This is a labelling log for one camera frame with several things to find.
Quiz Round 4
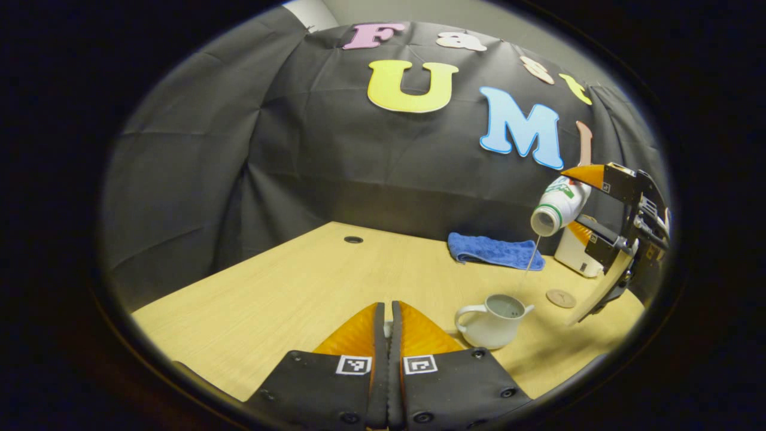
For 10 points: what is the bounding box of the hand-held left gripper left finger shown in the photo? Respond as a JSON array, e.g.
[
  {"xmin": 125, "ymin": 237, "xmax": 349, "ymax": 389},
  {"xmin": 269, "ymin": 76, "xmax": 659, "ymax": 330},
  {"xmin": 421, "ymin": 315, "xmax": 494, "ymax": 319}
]
[{"xmin": 242, "ymin": 302, "xmax": 390, "ymax": 431}]

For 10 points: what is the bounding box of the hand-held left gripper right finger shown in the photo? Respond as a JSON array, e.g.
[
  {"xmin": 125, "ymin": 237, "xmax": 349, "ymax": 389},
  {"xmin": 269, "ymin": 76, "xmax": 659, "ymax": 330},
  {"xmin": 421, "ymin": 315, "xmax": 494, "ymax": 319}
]
[{"xmin": 389, "ymin": 301, "xmax": 533, "ymax": 431}]

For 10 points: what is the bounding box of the white plastic water bottle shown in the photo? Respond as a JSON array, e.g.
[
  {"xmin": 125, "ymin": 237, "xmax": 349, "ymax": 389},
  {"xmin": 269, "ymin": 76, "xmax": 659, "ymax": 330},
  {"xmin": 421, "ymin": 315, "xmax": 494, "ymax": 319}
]
[{"xmin": 530, "ymin": 175, "xmax": 593, "ymax": 237}]

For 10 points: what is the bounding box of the white ceramic teacup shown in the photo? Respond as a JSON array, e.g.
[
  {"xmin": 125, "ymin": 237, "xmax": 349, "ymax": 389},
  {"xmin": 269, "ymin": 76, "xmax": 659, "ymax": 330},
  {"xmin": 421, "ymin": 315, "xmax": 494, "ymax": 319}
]
[{"xmin": 455, "ymin": 293, "xmax": 535, "ymax": 350}]

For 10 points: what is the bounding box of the white toaster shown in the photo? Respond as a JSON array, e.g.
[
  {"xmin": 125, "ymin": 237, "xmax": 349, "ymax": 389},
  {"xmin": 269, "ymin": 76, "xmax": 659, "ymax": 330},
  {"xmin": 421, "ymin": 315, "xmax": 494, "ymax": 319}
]
[{"xmin": 554, "ymin": 223, "xmax": 605, "ymax": 279}]

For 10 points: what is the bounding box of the blue towel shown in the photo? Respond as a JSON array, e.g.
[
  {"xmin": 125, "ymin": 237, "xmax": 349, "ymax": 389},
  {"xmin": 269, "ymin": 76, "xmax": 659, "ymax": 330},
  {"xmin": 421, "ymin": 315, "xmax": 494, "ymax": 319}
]
[{"xmin": 448, "ymin": 232, "xmax": 546, "ymax": 272}]

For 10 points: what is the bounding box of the black backdrop cloth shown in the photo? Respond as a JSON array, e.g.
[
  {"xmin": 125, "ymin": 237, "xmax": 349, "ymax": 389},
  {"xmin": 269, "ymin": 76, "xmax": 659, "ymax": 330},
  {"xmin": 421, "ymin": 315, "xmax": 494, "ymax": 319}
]
[{"xmin": 101, "ymin": 6, "xmax": 668, "ymax": 312}]

